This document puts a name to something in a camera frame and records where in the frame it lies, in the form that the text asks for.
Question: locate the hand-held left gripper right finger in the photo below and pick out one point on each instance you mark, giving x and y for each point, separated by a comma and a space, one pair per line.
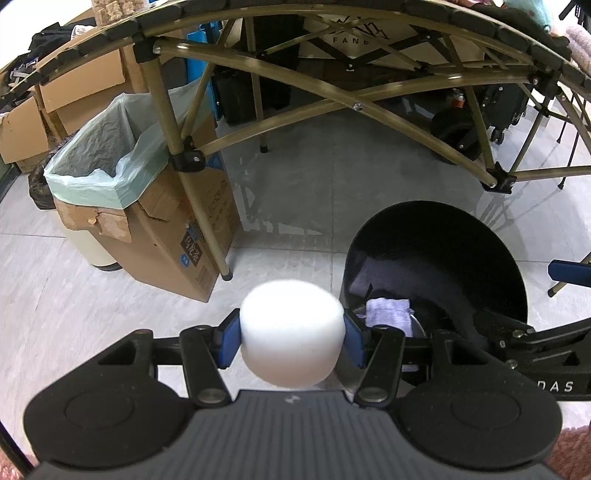
354, 341

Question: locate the folding table frame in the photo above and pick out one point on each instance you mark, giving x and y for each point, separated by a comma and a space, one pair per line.
187, 161

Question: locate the dark cloth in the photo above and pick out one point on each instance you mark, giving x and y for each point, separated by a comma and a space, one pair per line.
392, 277

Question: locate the round black trash bin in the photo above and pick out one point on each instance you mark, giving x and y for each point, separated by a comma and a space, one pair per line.
438, 240

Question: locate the cream plastic bin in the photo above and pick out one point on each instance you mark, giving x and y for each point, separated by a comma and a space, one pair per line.
87, 249

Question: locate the white foam cylinder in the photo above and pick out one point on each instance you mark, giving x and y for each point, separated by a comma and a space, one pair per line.
291, 332

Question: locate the plain cardboard box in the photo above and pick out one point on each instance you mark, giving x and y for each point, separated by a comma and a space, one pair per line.
92, 87
23, 138

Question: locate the clear snack jar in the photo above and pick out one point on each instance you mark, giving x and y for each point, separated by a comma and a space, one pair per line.
115, 11

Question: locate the black case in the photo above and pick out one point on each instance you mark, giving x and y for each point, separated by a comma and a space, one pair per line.
254, 99

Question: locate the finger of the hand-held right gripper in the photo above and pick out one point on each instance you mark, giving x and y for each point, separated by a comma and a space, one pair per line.
570, 270

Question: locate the pale lavender towel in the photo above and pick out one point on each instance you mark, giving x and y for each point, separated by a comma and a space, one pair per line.
388, 314

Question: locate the dark bag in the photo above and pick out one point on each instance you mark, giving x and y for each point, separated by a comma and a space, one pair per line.
39, 184

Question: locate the pale green bag liner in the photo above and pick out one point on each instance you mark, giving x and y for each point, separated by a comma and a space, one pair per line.
92, 152

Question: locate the black garment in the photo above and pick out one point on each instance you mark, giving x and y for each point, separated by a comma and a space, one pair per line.
51, 37

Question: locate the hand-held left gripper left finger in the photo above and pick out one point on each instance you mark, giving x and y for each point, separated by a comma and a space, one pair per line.
229, 339

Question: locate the cardboard box with blue label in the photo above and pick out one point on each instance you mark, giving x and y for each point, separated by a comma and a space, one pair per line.
184, 230

